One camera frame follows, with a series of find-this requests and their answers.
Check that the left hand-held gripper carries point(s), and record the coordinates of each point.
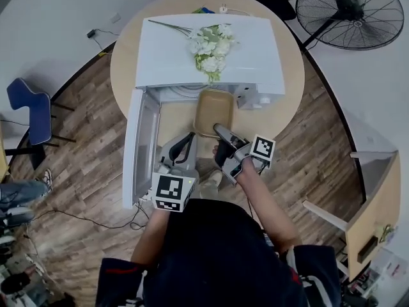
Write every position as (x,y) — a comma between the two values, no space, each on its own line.
(169,190)

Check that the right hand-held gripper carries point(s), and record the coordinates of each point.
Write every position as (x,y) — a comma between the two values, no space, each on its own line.
(243,158)

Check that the beige plastic tray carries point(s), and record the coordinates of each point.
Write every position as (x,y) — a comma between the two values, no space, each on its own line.
(214,112)

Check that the white microwave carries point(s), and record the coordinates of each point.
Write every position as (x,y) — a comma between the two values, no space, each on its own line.
(207,50)

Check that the person's left forearm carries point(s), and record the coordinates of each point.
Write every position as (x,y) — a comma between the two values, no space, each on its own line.
(151,235)

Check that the person's right forearm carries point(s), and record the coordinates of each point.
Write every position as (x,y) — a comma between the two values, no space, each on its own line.
(268,209)

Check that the person's right hand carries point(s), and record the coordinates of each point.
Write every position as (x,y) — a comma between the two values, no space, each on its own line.
(215,151)

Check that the person's left shoe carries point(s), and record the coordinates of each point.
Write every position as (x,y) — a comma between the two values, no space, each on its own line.
(211,181)

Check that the round wooden table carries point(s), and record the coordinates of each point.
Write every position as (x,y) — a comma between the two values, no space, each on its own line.
(289,85)

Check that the white artificial flower bunch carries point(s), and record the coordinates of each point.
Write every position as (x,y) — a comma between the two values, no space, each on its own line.
(211,48)

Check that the person's dark shirt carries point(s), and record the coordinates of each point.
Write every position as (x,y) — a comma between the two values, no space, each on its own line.
(217,261)

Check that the white power plug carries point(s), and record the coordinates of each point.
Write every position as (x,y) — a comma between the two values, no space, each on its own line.
(223,9)

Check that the green and blue packet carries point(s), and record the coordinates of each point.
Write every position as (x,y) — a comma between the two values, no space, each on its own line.
(203,10)

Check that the black power adapter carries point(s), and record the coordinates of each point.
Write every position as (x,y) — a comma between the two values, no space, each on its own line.
(91,34)

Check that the blue chair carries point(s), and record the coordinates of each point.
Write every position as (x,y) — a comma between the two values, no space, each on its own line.
(32,107)

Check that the rectangular wooden table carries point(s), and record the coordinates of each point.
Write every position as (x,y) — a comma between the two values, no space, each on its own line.
(378,200)

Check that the black standing fan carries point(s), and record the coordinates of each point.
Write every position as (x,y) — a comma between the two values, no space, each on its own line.
(350,2)

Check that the black rectangular box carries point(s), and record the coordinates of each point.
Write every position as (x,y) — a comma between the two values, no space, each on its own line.
(367,250)

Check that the pale flower bunch in basket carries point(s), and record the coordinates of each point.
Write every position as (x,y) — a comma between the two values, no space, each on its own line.
(387,233)

